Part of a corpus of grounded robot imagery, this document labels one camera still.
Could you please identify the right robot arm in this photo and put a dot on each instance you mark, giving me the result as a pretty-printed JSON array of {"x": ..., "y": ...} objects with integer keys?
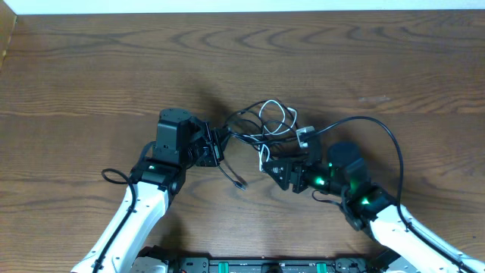
[{"x": 369, "y": 208}]

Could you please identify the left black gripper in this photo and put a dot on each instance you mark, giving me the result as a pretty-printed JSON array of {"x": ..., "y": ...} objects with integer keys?
[{"x": 214, "y": 148}]

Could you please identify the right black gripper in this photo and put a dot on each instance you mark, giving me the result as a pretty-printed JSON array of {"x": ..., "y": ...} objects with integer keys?
[{"x": 296, "y": 176}]

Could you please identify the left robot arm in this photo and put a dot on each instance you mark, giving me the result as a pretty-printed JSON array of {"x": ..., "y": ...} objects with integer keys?
[{"x": 182, "y": 141}]

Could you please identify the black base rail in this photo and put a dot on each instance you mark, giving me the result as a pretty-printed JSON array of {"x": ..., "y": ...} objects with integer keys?
[{"x": 156, "y": 259}]

